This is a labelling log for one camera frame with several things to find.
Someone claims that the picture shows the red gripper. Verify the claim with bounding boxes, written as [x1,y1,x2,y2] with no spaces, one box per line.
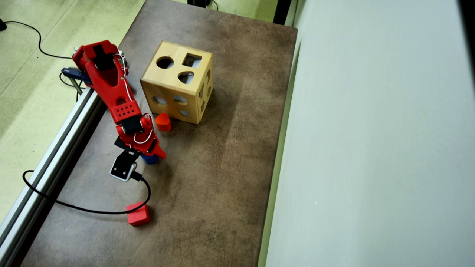
[115,116,167,160]

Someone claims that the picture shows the wooden shape sorter box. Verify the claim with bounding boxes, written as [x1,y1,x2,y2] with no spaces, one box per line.
[140,40,214,125]

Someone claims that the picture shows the orange rounded triangle block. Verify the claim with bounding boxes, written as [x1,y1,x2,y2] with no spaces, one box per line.
[154,112,172,132]

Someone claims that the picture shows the red cube block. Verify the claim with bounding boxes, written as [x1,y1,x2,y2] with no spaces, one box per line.
[126,201,151,227]

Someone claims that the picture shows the blue table clamp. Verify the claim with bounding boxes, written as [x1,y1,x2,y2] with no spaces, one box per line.
[61,67,93,96]

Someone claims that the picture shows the black stand foot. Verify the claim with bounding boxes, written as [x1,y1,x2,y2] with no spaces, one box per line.
[187,0,219,11]

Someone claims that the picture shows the white servo wire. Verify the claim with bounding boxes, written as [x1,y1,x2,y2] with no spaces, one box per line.
[133,113,154,145]
[113,53,133,102]

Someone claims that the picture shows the black camera cable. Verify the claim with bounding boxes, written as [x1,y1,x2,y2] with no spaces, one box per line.
[22,170,152,215]

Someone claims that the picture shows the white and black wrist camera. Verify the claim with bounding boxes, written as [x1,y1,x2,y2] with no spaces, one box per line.
[110,137,141,182]

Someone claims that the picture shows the aluminium extrusion rail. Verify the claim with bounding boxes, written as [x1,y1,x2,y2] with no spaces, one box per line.
[0,87,108,267]

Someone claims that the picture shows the black floor cable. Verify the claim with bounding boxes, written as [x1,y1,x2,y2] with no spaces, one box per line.
[3,20,74,60]

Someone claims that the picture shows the dark vertical post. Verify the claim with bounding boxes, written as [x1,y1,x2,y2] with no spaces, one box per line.
[273,0,294,26]

